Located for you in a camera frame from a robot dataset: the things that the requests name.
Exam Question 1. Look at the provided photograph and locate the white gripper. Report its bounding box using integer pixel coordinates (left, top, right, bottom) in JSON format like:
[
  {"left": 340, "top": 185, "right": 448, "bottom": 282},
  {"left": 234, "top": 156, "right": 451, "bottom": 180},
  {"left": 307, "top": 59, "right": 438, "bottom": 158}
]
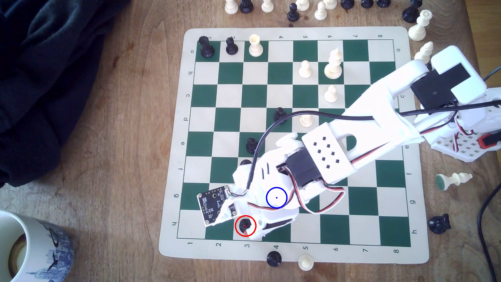
[{"left": 207, "top": 133, "right": 326, "bottom": 239}]

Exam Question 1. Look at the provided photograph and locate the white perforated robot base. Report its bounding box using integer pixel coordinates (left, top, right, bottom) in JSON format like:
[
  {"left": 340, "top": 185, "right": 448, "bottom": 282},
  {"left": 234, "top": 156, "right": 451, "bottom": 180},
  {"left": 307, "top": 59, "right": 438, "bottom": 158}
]
[{"left": 425, "top": 129, "right": 501, "bottom": 163}]

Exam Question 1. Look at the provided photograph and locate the tall white chess piece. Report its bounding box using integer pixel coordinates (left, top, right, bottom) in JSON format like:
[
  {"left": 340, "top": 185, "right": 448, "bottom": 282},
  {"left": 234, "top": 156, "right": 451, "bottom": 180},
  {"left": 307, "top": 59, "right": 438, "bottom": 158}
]
[{"left": 324, "top": 48, "right": 344, "bottom": 80}]

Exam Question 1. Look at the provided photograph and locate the white chess rook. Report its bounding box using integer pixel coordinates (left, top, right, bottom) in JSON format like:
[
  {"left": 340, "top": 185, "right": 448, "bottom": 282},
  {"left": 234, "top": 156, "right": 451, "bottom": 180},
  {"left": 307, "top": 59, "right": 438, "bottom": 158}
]
[{"left": 248, "top": 34, "right": 264, "bottom": 58}]

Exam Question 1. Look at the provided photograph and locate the tall black chess piece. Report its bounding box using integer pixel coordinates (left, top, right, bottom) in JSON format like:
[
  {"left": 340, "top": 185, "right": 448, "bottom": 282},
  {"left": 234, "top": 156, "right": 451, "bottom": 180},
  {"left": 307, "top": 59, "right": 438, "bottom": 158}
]
[{"left": 198, "top": 36, "right": 215, "bottom": 59}]

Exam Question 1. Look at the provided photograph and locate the black chess knight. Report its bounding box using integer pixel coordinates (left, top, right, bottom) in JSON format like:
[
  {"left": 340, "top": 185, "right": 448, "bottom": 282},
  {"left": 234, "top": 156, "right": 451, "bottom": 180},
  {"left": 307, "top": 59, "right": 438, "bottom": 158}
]
[{"left": 428, "top": 213, "right": 451, "bottom": 235}]

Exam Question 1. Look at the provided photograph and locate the white chess bishop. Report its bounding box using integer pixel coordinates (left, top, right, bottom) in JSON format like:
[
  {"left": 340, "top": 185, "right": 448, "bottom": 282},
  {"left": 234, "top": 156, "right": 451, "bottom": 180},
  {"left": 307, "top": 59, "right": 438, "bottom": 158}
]
[{"left": 414, "top": 41, "right": 434, "bottom": 64}]

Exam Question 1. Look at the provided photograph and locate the white chess queen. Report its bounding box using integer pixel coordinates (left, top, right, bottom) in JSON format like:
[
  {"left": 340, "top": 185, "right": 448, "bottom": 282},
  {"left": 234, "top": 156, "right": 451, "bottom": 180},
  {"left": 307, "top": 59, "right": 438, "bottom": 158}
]
[{"left": 408, "top": 9, "right": 433, "bottom": 42}]

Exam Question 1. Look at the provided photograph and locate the green and cream chessboard mat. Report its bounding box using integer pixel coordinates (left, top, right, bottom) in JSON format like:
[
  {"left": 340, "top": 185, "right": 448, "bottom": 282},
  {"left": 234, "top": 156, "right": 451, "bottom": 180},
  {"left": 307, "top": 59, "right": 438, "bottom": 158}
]
[{"left": 158, "top": 26, "right": 430, "bottom": 265}]

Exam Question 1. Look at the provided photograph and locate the white bishop green felt base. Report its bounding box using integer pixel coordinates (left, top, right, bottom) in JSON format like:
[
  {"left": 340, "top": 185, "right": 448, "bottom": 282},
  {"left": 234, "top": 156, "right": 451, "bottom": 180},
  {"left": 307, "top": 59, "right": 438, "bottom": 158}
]
[{"left": 435, "top": 172, "right": 473, "bottom": 192}]

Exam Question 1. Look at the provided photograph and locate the white mug blue print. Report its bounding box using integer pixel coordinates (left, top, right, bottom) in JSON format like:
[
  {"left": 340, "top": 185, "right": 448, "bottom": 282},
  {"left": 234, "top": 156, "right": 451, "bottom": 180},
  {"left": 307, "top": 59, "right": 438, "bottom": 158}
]
[{"left": 0, "top": 210, "right": 75, "bottom": 282}]

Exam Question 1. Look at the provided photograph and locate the red and black clamp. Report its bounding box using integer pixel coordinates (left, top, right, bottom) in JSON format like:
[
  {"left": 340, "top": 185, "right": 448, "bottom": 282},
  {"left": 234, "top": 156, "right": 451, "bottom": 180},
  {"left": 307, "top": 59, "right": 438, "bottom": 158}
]
[{"left": 480, "top": 132, "right": 501, "bottom": 150}]

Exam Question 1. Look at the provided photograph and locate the dark navy cloth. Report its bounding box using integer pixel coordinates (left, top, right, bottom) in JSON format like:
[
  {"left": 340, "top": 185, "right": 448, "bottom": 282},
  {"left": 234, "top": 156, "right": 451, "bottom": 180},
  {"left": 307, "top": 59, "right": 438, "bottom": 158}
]
[{"left": 0, "top": 0, "right": 132, "bottom": 188}]

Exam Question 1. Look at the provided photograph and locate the black camera circuit board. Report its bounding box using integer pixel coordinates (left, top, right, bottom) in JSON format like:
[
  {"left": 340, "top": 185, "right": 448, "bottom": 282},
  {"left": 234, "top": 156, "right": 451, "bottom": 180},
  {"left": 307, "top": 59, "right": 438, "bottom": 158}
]
[{"left": 197, "top": 185, "right": 232, "bottom": 227}]

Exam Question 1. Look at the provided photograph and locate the red white black servo wire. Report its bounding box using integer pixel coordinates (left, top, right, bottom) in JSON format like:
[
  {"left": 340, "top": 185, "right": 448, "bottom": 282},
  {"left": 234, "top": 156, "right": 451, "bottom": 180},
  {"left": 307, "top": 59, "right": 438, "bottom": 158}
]
[{"left": 421, "top": 111, "right": 484, "bottom": 154}]

